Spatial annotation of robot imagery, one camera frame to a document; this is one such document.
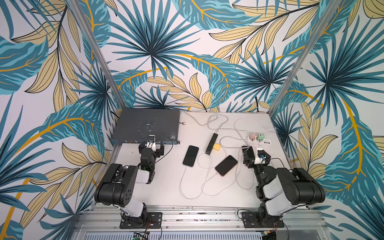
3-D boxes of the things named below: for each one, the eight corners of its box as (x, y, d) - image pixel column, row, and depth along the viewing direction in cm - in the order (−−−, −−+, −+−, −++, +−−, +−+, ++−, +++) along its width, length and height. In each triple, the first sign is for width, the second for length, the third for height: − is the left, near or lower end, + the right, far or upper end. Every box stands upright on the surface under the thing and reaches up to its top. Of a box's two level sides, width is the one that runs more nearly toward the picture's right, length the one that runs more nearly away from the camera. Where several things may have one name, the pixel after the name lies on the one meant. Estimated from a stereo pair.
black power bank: (205, 153, 99) (205, 150, 95) (213, 136, 108) (213, 132, 105) (209, 155, 98) (210, 152, 95) (217, 137, 107) (217, 134, 104)
